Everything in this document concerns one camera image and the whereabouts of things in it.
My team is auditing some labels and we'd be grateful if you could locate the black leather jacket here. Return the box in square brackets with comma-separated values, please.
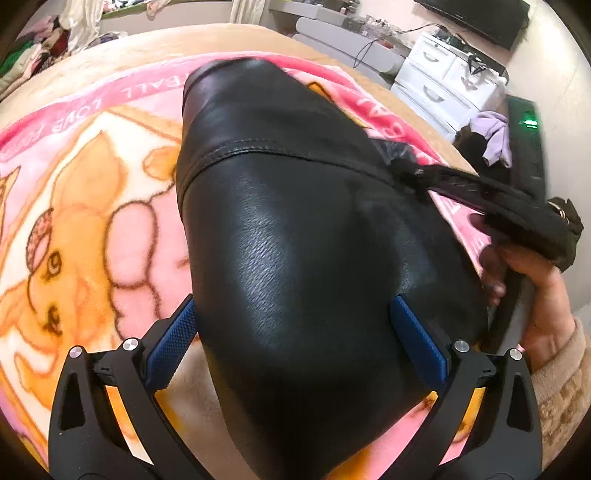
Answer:
[174, 57, 490, 480]

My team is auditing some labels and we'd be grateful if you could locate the right forearm beige sleeve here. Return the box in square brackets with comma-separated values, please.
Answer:
[532, 318, 591, 469]

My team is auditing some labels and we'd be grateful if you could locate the pile of folded clothes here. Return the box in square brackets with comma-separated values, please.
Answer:
[1, 15, 70, 99]

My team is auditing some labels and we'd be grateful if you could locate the right hand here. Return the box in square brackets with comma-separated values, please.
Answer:
[469, 214, 574, 374]

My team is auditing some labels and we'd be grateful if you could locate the purple garment on chair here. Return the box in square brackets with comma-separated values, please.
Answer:
[469, 111, 512, 169]

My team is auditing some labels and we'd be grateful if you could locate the white drawer chest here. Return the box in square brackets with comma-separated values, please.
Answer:
[391, 35, 507, 141]

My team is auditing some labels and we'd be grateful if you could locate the pink cartoon cat blanket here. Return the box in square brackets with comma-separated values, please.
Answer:
[0, 51, 493, 480]

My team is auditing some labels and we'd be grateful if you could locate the grey dressing table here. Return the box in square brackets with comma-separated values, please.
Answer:
[269, 1, 410, 89]

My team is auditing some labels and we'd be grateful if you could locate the white curtain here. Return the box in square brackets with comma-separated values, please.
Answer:
[58, 0, 103, 53]
[229, 0, 266, 25]

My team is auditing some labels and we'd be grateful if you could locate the left white curtain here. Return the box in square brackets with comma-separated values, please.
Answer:
[58, 0, 103, 53]

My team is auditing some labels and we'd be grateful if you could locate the black wall television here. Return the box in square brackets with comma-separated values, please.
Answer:
[418, 0, 530, 50]

